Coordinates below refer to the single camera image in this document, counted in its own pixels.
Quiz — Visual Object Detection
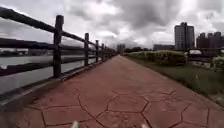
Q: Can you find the small grey building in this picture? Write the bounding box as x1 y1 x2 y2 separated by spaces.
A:
116 43 126 54

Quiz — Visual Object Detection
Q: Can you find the red stone paved path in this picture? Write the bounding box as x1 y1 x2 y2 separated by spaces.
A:
0 54 224 128

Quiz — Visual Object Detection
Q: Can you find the row of dark trees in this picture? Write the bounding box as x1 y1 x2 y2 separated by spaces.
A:
123 46 153 54

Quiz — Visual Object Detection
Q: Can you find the low grey building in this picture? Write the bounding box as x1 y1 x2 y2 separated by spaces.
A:
153 43 176 52

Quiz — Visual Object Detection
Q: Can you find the green hedge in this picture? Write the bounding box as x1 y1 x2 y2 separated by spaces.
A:
128 49 188 67

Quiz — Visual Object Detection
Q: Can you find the river bank with buildings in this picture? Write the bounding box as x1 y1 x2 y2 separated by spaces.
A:
0 49 56 57

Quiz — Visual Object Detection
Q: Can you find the tall grey building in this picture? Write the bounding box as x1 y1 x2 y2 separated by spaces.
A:
174 21 196 51

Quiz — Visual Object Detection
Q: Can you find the green grass strip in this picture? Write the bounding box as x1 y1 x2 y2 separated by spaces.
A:
124 54 224 108

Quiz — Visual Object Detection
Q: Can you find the grey river water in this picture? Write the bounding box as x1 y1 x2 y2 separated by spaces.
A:
0 54 98 96

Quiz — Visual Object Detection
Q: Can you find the grey concrete kerb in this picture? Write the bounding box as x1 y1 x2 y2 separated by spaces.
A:
0 56 114 113

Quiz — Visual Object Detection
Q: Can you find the group of dark buildings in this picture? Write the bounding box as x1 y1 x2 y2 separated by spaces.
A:
195 31 224 50

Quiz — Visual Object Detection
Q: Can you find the dark wooden rail fence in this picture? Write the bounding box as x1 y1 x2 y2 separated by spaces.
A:
0 6 118 101

